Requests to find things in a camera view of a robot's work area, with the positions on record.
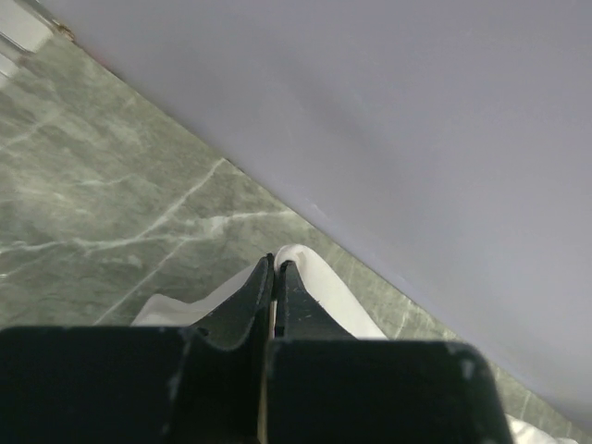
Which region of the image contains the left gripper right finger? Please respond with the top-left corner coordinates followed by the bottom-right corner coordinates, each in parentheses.
top-left (265, 262), bottom-right (512, 443)

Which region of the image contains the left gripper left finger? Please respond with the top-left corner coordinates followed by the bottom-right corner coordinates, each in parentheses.
top-left (1, 256), bottom-right (274, 443)

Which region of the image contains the white t-shirt red print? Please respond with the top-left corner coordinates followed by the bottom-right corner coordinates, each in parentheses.
top-left (132, 244), bottom-right (584, 443)

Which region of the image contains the aluminium frame rail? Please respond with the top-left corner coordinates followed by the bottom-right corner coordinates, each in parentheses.
top-left (0, 0), bottom-right (74, 87)

